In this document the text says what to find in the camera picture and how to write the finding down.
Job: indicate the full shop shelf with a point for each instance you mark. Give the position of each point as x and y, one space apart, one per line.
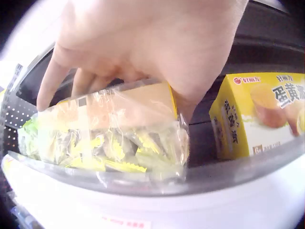
250 114

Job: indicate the person's left thumb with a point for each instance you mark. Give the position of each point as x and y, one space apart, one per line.
190 102

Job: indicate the clear snack bag yellow label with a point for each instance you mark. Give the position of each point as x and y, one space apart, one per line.
107 133

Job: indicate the person's left hand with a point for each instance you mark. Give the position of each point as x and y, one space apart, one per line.
133 35

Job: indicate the person's left index finger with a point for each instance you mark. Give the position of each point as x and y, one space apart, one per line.
48 81

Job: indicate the person's left fingers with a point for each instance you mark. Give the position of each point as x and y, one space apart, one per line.
93 83

